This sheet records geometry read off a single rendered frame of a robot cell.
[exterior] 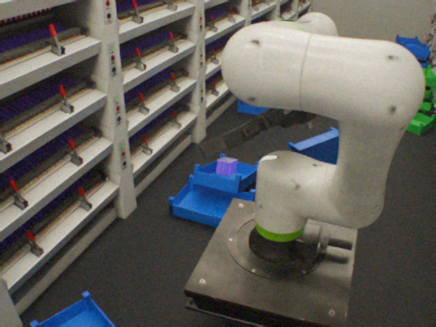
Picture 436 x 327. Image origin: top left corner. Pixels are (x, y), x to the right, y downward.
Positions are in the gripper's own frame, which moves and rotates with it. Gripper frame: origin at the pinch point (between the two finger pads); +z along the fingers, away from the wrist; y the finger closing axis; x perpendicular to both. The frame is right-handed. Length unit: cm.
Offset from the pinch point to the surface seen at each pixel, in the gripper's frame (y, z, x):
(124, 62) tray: 75, -12, 42
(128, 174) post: 87, 4, 3
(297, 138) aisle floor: 116, -93, -22
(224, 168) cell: 96, -38, -15
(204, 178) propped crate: 83, -23, -13
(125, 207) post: 92, 10, -9
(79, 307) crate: 57, 44, -27
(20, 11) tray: 27, 21, 54
